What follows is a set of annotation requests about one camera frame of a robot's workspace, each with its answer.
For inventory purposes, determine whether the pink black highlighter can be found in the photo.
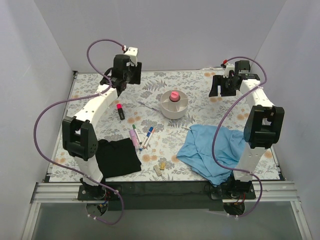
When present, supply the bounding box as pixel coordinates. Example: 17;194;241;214
116;103;125;120

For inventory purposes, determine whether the white round divided organizer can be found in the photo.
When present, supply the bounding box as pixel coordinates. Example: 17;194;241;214
160;90;189;120

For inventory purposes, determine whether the blue capped marker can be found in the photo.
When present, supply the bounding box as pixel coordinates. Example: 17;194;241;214
139;126;154;151

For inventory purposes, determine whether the light pink highlighter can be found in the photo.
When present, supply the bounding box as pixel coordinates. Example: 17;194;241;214
129;129;139;149

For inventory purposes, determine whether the orange capped marker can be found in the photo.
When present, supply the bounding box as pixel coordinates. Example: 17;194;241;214
143;128;155;149

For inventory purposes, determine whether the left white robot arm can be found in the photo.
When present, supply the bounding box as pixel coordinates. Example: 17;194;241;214
62;48;142;200

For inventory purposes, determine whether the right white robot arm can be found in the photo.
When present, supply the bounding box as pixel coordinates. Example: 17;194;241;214
209;56;285;199

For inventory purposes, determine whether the purple thin pen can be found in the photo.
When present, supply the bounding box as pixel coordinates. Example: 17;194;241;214
138;101;159;112

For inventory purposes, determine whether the floral table mat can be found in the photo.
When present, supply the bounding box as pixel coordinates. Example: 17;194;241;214
48;68;280;183

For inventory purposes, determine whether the green capped marker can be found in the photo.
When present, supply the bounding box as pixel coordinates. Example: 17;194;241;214
132;124;142;145

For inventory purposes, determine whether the light blue cloth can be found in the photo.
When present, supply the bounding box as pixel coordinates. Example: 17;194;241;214
176;124;246;186

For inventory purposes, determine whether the black folded cloth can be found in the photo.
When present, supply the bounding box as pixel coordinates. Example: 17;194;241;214
95;138;142;179

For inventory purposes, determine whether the yellow small clip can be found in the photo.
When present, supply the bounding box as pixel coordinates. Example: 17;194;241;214
160;162;166;170

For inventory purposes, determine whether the beige eraser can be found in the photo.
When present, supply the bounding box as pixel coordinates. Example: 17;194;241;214
153;165;162;176

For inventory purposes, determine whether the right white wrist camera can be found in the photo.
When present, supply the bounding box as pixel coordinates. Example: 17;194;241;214
221;59;235;78

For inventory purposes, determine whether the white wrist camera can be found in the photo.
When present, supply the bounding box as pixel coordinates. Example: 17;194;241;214
221;59;235;78
122;45;139;67

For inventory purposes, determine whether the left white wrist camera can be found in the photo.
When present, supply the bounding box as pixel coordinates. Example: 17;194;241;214
122;45;139;67

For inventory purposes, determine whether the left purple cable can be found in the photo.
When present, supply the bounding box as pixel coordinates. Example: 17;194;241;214
33;38;126;225

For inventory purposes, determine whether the aluminium front rail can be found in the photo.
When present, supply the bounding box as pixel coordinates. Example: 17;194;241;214
31;181;300;203

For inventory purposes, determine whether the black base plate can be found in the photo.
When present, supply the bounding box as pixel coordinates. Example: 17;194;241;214
77;180;257;212

